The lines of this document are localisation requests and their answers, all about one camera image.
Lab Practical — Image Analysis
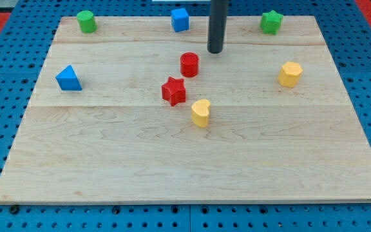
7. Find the red cylinder block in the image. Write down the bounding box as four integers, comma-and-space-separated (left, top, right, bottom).
180, 52, 199, 77

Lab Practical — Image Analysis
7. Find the yellow heart block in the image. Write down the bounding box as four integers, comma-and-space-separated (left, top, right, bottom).
191, 99, 211, 128

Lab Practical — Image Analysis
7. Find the green star block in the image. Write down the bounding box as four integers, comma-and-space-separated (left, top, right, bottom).
260, 10, 283, 35

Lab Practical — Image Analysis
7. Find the light wooden board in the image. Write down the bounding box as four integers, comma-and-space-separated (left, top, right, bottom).
0, 16, 371, 206

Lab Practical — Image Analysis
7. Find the green cylinder block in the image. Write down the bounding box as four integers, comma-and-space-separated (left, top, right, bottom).
77, 10, 97, 34

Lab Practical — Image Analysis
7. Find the yellow hexagon block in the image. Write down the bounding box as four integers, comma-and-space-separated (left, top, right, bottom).
278, 61, 303, 88

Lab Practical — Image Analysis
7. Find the blue triangle block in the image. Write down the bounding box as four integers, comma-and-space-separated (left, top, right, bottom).
55, 65, 82, 91

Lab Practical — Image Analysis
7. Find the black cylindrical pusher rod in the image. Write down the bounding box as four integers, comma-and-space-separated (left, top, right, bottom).
207, 0, 229, 53

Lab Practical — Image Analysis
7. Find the red star block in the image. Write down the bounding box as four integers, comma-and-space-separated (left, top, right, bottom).
161, 77, 186, 106

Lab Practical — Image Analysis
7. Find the blue cube block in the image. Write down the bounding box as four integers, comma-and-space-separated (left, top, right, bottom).
171, 8, 189, 32

